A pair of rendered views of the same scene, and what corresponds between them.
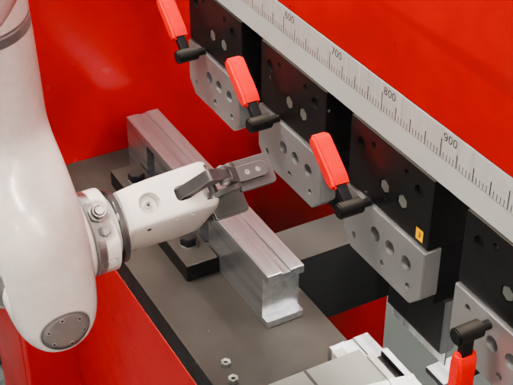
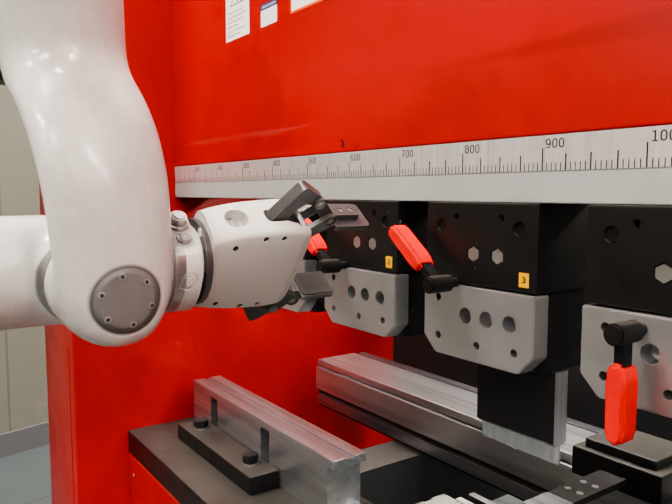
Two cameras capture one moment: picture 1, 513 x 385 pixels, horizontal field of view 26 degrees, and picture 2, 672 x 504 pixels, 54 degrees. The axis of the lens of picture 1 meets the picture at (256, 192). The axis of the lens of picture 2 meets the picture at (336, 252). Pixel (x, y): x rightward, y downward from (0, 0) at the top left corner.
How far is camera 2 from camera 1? 0.67 m
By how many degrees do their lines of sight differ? 30
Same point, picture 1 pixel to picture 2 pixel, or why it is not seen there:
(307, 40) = (374, 165)
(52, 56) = not seen: hidden behind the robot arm
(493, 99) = (608, 55)
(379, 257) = (472, 340)
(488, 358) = (648, 377)
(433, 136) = (532, 153)
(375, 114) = (455, 184)
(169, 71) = (229, 350)
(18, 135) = (89, 37)
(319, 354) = not seen: outside the picture
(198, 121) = not seen: hidden behind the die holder
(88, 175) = (157, 433)
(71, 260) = (142, 182)
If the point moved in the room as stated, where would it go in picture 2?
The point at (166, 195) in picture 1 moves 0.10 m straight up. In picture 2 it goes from (255, 214) to (254, 97)
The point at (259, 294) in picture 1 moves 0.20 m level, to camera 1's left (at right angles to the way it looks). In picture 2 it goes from (324, 487) to (184, 494)
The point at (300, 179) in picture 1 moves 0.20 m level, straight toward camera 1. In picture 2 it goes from (371, 313) to (396, 352)
